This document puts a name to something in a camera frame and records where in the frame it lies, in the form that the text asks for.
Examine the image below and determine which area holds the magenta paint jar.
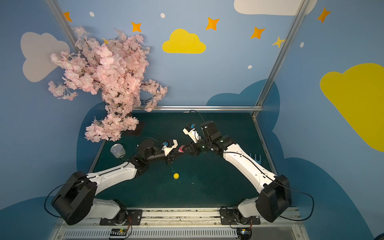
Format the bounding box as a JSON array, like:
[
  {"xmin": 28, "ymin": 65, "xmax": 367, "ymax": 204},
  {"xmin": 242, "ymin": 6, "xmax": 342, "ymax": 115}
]
[{"xmin": 178, "ymin": 145, "xmax": 186, "ymax": 153}]

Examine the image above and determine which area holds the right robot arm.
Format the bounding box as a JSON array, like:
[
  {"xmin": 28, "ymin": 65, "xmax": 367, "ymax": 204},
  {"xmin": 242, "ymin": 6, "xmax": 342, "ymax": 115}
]
[{"xmin": 180, "ymin": 121, "xmax": 292, "ymax": 223}]

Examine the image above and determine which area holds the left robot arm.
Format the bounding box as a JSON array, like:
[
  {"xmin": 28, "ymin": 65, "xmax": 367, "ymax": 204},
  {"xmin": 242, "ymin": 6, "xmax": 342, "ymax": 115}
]
[{"xmin": 51, "ymin": 139, "xmax": 184, "ymax": 225}]

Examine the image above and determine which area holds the yellow jar lid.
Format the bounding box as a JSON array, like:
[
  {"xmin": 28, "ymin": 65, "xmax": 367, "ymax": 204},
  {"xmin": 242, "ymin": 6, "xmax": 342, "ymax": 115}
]
[{"xmin": 173, "ymin": 173, "xmax": 180, "ymax": 180}]

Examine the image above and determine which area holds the silver metal can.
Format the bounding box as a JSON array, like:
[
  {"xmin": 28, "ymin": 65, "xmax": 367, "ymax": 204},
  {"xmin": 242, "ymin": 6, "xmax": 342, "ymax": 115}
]
[{"xmin": 110, "ymin": 144, "xmax": 126, "ymax": 159}]

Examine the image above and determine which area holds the left electronics board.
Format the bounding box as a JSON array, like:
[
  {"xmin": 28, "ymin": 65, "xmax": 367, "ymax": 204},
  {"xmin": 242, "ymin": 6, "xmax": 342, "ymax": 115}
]
[{"xmin": 108, "ymin": 228, "xmax": 129, "ymax": 240}]

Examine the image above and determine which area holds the electronics board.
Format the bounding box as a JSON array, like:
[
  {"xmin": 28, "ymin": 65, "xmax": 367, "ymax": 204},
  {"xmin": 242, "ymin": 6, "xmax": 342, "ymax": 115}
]
[
  {"xmin": 236, "ymin": 228, "xmax": 252, "ymax": 240},
  {"xmin": 108, "ymin": 228, "xmax": 129, "ymax": 240}
]

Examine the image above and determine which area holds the right electronics board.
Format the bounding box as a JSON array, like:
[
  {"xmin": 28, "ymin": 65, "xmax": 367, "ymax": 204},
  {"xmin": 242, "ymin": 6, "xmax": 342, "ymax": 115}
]
[{"xmin": 236, "ymin": 228, "xmax": 252, "ymax": 240}]

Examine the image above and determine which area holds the pink cherry blossom tree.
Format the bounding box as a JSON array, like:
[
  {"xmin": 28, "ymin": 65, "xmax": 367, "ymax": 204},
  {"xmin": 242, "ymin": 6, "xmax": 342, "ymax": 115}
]
[{"xmin": 49, "ymin": 27, "xmax": 168, "ymax": 143}]

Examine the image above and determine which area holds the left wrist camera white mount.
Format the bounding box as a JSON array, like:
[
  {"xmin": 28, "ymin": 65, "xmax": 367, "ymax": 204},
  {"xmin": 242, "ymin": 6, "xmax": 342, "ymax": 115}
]
[{"xmin": 162, "ymin": 140, "xmax": 178, "ymax": 156}]

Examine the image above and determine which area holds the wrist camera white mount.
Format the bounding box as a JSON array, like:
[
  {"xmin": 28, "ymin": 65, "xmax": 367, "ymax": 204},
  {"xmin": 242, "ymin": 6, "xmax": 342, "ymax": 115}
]
[
  {"xmin": 162, "ymin": 140, "xmax": 178, "ymax": 156},
  {"xmin": 183, "ymin": 124, "xmax": 201, "ymax": 144}
]

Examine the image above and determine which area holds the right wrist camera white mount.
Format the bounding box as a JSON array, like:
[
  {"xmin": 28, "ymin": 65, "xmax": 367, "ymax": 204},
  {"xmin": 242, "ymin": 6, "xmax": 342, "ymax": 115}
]
[{"xmin": 183, "ymin": 124, "xmax": 201, "ymax": 144}]

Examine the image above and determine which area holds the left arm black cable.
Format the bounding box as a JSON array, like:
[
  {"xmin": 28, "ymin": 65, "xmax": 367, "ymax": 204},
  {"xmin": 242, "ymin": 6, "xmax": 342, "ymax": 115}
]
[{"xmin": 43, "ymin": 136, "xmax": 163, "ymax": 219}]

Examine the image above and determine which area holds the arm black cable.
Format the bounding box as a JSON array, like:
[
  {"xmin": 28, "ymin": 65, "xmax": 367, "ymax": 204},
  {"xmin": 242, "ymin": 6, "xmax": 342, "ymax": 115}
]
[
  {"xmin": 188, "ymin": 109, "xmax": 315, "ymax": 222},
  {"xmin": 43, "ymin": 136, "xmax": 163, "ymax": 219}
]

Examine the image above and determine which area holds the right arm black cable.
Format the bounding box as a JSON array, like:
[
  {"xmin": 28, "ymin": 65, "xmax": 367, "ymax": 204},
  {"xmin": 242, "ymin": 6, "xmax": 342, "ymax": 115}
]
[{"xmin": 188, "ymin": 109, "xmax": 315, "ymax": 222}]

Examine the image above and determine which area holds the horizontal aluminium frame bar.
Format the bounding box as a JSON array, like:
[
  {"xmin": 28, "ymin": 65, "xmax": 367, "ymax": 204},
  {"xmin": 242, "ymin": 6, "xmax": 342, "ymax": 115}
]
[{"xmin": 131, "ymin": 104, "xmax": 264, "ymax": 113}]

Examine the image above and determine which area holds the blue garden fork wooden handle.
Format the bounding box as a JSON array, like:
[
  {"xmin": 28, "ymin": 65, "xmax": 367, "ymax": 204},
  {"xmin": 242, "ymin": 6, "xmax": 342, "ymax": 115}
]
[{"xmin": 254, "ymin": 155, "xmax": 262, "ymax": 164}]

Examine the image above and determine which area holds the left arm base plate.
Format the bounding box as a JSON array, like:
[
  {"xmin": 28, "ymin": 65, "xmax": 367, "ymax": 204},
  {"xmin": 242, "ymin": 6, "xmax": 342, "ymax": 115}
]
[{"xmin": 100, "ymin": 209, "xmax": 143, "ymax": 226}]

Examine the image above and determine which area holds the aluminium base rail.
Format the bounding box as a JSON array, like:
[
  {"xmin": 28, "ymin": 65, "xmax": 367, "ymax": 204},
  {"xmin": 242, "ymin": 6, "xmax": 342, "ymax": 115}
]
[{"xmin": 49, "ymin": 208, "xmax": 309, "ymax": 240}]

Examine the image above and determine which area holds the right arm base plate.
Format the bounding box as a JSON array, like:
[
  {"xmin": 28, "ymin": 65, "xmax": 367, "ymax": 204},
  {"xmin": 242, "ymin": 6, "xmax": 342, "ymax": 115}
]
[{"xmin": 219, "ymin": 208, "xmax": 261, "ymax": 226}]

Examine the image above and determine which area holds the right aluminium frame post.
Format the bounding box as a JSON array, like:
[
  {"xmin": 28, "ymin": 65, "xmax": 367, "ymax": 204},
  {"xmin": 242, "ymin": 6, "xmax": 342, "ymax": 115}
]
[{"xmin": 252, "ymin": 0, "xmax": 311, "ymax": 120}]

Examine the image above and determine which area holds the aluminium frame post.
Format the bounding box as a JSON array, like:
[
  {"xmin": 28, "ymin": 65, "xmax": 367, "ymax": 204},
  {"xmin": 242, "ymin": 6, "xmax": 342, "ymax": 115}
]
[
  {"xmin": 45, "ymin": 0, "xmax": 78, "ymax": 52},
  {"xmin": 252, "ymin": 0, "xmax": 311, "ymax": 120}
]

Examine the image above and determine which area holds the left aluminium frame post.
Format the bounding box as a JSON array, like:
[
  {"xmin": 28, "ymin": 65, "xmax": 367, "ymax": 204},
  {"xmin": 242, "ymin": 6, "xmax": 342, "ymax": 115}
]
[{"xmin": 45, "ymin": 0, "xmax": 78, "ymax": 52}]

